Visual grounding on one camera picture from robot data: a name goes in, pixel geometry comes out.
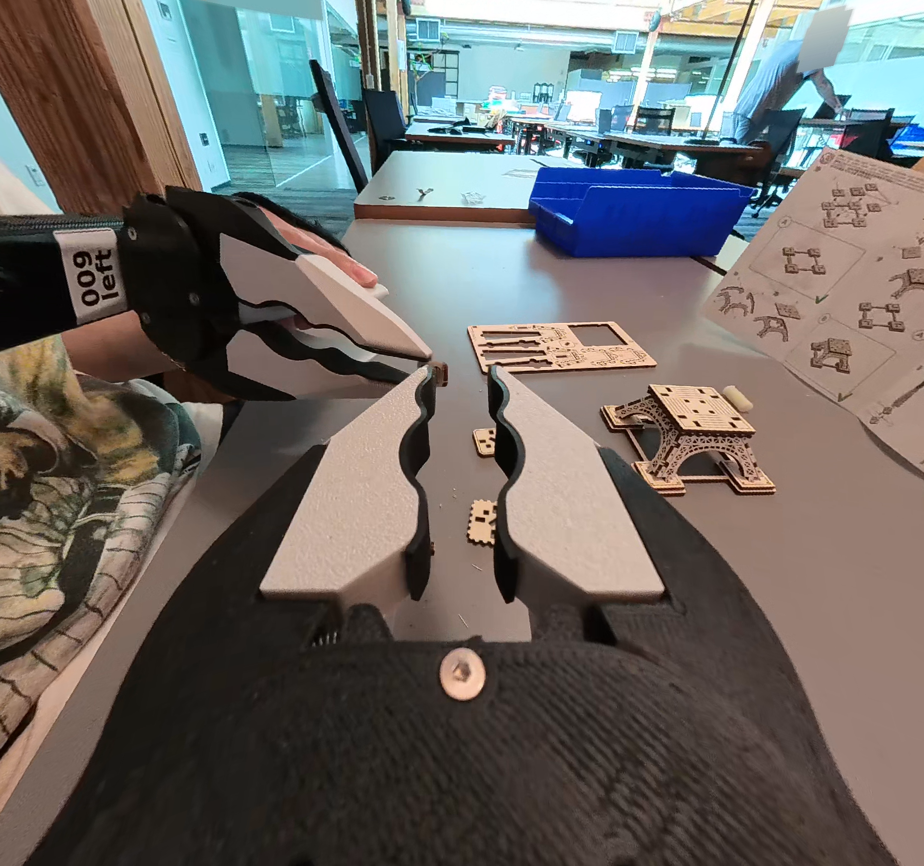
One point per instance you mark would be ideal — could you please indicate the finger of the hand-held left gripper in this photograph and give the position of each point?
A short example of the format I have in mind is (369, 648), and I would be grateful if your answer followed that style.
(346, 303)
(328, 373)

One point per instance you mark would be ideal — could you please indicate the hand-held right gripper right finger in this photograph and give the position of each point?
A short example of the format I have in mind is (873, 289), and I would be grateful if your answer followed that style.
(570, 519)

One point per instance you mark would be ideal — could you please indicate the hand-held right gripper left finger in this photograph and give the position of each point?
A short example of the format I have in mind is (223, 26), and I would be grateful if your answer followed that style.
(354, 512)

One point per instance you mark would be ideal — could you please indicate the wooden parts sheet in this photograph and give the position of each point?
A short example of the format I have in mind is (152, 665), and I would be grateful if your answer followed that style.
(621, 355)

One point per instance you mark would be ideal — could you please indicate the person's left forearm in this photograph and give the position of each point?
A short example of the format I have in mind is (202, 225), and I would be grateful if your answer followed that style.
(108, 346)

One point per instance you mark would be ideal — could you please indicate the person's left hand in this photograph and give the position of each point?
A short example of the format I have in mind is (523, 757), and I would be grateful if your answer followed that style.
(339, 263)

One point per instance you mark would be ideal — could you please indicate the small square wooden plate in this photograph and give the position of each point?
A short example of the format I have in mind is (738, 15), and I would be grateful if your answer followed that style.
(480, 527)
(483, 441)

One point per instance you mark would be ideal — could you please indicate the wood-edged side table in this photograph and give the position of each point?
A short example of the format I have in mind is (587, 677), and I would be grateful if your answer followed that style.
(447, 173)

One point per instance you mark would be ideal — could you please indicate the wooden tower base model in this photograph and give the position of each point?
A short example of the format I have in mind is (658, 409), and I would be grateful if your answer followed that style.
(693, 408)

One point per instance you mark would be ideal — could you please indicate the black office chair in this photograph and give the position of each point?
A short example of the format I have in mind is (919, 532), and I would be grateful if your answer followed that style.
(336, 123)
(779, 151)
(382, 123)

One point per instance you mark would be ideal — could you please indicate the person's printed shirt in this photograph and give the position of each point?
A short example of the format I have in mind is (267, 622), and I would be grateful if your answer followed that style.
(72, 447)

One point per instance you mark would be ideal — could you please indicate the small white wax stick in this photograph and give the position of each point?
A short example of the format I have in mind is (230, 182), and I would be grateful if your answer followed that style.
(738, 397)

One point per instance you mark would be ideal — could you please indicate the blue plastic bin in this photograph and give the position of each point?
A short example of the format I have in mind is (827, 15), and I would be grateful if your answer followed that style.
(650, 231)

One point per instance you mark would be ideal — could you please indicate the background office desks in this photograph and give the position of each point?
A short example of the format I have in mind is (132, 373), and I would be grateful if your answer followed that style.
(613, 137)

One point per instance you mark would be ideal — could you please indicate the diagram instruction sheet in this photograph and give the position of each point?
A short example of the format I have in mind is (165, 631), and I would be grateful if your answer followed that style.
(830, 281)

